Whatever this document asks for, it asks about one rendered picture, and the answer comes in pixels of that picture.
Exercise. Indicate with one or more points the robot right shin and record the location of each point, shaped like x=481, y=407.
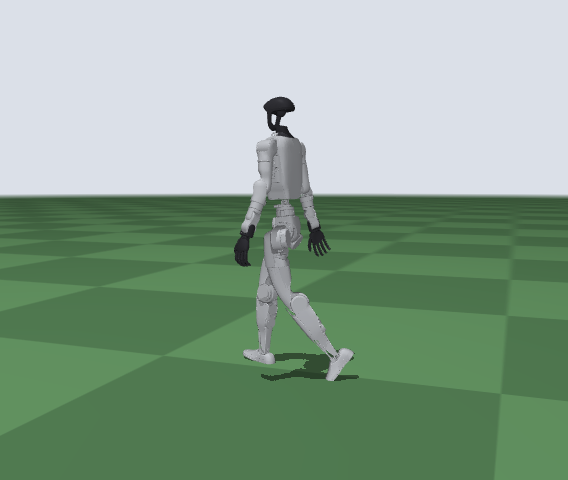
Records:
x=265, y=316

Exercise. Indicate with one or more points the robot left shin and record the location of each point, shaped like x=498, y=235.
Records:
x=311, y=325

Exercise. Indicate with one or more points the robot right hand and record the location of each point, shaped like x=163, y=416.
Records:
x=316, y=237

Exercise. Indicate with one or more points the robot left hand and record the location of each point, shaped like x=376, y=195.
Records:
x=242, y=246

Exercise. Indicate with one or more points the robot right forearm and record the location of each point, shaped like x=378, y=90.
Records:
x=308, y=207

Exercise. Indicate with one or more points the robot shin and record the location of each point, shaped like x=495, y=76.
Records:
x=311, y=325
x=265, y=316

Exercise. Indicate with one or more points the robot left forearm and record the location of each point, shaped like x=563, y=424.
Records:
x=258, y=200

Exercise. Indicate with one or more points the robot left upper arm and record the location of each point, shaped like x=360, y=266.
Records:
x=266, y=149

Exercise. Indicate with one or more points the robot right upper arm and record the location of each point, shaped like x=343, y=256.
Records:
x=305, y=180

